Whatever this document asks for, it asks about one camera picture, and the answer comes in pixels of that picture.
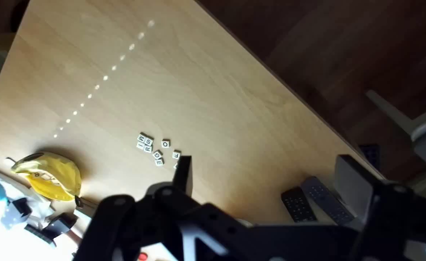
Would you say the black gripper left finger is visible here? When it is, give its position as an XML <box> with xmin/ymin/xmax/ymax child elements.
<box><xmin>72</xmin><ymin>156</ymin><xmax>253</xmax><ymax>261</ymax></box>

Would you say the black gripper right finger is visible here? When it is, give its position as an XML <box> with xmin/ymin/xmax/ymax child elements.
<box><xmin>333</xmin><ymin>154</ymin><xmax>426</xmax><ymax>261</ymax></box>

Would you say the black desk tool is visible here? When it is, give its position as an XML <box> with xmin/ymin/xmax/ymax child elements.
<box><xmin>23</xmin><ymin>212</ymin><xmax>80</xmax><ymax>247</ymax></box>

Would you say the black remote control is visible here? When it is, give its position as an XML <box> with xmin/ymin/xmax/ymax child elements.
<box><xmin>301</xmin><ymin>176</ymin><xmax>356</xmax><ymax>227</ymax></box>
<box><xmin>279</xmin><ymin>186</ymin><xmax>319</xmax><ymax>224</ymax></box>

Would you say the yellow bowl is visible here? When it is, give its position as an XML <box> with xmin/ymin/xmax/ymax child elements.
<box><xmin>10</xmin><ymin>151</ymin><xmax>84</xmax><ymax>204</ymax></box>

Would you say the white wooden chair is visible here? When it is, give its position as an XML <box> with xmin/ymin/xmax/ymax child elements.
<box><xmin>365</xmin><ymin>89</ymin><xmax>426</xmax><ymax>188</ymax></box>

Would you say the white tray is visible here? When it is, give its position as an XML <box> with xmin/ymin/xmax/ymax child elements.
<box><xmin>0</xmin><ymin>166</ymin><xmax>94</xmax><ymax>261</ymax></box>

